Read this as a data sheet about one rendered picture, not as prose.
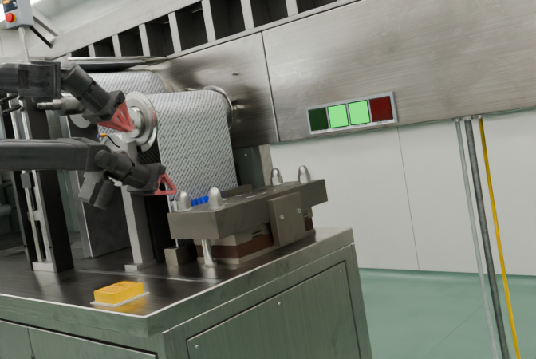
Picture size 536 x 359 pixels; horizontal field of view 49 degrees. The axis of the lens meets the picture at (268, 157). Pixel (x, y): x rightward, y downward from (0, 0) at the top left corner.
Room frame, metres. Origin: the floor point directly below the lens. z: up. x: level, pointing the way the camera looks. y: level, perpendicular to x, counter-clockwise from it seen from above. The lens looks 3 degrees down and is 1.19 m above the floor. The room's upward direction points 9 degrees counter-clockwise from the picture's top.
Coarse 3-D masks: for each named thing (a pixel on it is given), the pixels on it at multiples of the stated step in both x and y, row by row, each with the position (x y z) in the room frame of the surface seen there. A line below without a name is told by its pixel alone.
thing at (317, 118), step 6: (324, 108) 1.45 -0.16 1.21; (312, 114) 1.47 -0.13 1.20; (318, 114) 1.46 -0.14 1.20; (324, 114) 1.45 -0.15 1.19; (312, 120) 1.48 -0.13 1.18; (318, 120) 1.46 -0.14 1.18; (324, 120) 1.45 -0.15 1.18; (312, 126) 1.48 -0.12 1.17; (318, 126) 1.46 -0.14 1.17; (324, 126) 1.45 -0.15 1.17
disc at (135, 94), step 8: (128, 96) 1.43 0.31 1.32; (136, 96) 1.41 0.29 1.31; (144, 96) 1.39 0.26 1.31; (152, 104) 1.38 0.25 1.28; (152, 112) 1.38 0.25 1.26; (152, 120) 1.38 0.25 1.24; (152, 128) 1.39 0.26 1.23; (152, 136) 1.39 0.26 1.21; (144, 144) 1.41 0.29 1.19; (152, 144) 1.40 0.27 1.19
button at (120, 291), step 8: (104, 288) 1.14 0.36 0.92; (112, 288) 1.13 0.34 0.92; (120, 288) 1.12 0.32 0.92; (128, 288) 1.12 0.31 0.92; (136, 288) 1.13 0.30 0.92; (96, 296) 1.14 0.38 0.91; (104, 296) 1.11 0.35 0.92; (112, 296) 1.10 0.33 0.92; (120, 296) 1.11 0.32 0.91; (128, 296) 1.12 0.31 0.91
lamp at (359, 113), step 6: (360, 102) 1.38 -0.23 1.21; (366, 102) 1.37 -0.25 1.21; (354, 108) 1.39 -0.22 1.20; (360, 108) 1.38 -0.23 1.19; (366, 108) 1.37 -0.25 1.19; (354, 114) 1.39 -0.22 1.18; (360, 114) 1.38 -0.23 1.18; (366, 114) 1.37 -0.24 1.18; (354, 120) 1.39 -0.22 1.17; (360, 120) 1.38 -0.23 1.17; (366, 120) 1.37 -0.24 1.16
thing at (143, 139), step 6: (126, 102) 1.43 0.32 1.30; (132, 102) 1.41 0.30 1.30; (138, 102) 1.40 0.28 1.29; (144, 108) 1.39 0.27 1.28; (144, 114) 1.39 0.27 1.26; (150, 114) 1.38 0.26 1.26; (150, 120) 1.38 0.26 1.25; (150, 126) 1.38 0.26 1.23; (144, 132) 1.40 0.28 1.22; (150, 132) 1.39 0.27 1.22; (132, 138) 1.43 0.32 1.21; (138, 138) 1.42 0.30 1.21; (144, 138) 1.40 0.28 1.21; (156, 138) 1.42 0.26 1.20; (138, 144) 1.42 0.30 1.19
